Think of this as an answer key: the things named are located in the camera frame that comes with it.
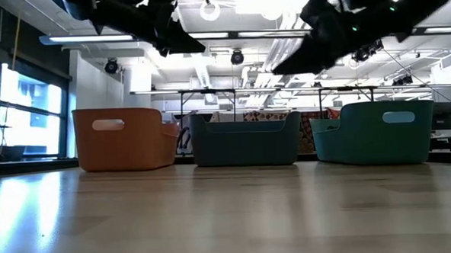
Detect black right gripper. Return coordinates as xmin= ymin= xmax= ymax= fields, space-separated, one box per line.
xmin=268 ymin=0 xmax=366 ymax=77

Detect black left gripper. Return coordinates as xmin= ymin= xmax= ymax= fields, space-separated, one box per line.
xmin=89 ymin=0 xmax=207 ymax=61

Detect round white ceiling lamp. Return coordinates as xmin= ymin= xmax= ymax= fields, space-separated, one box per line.
xmin=198 ymin=0 xmax=222 ymax=23

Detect black ceiling spotlights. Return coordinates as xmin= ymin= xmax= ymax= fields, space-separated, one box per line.
xmin=350 ymin=38 xmax=385 ymax=64
xmin=392 ymin=73 xmax=415 ymax=87

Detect teal green plastic basket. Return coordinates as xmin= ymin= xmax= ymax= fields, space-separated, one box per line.
xmin=308 ymin=98 xmax=438 ymax=169

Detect slate grey plastic basket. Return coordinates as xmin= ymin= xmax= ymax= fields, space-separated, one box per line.
xmin=187 ymin=109 xmax=304 ymax=170

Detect orange plastic basket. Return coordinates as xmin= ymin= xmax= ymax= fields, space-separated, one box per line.
xmin=71 ymin=104 xmax=183 ymax=175

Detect dark computer monitor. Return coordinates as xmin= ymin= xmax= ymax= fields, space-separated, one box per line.
xmin=430 ymin=101 xmax=451 ymax=132

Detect black dome ceiling camera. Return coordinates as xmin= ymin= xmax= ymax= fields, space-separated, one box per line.
xmin=103 ymin=57 xmax=120 ymax=75
xmin=229 ymin=48 xmax=246 ymax=67

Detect yellow hanging strap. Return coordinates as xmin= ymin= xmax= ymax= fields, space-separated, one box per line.
xmin=9 ymin=15 xmax=25 ymax=72

